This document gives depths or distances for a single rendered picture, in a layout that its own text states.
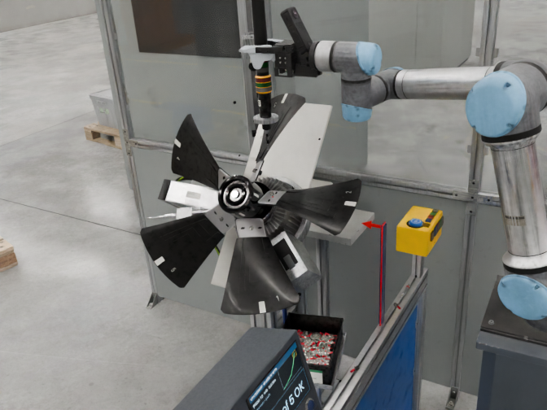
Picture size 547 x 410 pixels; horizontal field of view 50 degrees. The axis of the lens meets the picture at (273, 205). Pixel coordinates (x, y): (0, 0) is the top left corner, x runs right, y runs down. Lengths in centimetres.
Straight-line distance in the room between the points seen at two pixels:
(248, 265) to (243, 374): 70
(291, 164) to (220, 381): 111
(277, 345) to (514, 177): 59
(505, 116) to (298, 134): 97
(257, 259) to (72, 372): 166
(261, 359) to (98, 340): 232
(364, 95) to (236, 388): 79
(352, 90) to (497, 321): 67
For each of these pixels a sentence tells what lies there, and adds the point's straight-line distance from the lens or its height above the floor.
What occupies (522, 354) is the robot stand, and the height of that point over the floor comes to 100.
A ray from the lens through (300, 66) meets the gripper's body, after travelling 153.
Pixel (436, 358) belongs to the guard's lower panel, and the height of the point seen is 19.
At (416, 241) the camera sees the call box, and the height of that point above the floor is 103.
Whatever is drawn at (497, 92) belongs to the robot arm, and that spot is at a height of 162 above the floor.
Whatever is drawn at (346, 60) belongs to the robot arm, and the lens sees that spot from 145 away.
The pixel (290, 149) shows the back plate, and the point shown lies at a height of 123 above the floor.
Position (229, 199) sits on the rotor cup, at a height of 121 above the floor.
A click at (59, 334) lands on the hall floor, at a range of 346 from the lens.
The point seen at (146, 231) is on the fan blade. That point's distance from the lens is 188.
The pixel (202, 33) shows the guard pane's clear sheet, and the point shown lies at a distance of 261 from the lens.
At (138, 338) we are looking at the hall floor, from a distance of 326.
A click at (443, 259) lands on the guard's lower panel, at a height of 69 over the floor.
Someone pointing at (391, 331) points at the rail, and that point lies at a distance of 177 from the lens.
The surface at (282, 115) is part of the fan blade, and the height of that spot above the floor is 141.
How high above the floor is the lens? 193
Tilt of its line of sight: 26 degrees down
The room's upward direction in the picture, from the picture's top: 4 degrees counter-clockwise
